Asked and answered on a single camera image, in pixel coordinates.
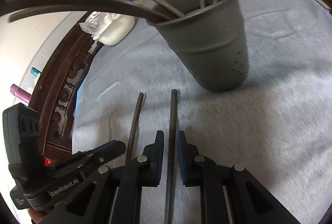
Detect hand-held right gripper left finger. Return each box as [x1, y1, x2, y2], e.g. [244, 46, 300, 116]
[43, 130, 165, 224]

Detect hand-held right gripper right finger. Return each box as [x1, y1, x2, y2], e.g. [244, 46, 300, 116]
[177, 131, 301, 224]

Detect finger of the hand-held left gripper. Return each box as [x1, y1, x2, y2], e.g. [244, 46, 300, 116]
[74, 140, 127, 178]

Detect single dark chopstick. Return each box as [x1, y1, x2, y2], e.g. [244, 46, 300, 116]
[125, 93, 145, 163]
[164, 89, 179, 224]

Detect grey metal chopstick holder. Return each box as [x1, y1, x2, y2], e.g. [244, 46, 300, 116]
[146, 0, 249, 92]

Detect pink thermos bottle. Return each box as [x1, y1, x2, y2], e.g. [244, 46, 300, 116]
[10, 84, 33, 104]

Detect dark carved wooden bench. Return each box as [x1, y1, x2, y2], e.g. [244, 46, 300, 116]
[28, 10, 104, 159]

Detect grey fleece tablecloth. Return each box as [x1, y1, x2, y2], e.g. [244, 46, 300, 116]
[71, 0, 332, 224]

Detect white plastic basin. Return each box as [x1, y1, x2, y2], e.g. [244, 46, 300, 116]
[92, 13, 136, 46]

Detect light blue under cloth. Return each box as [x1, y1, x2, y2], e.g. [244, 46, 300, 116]
[74, 0, 332, 121]

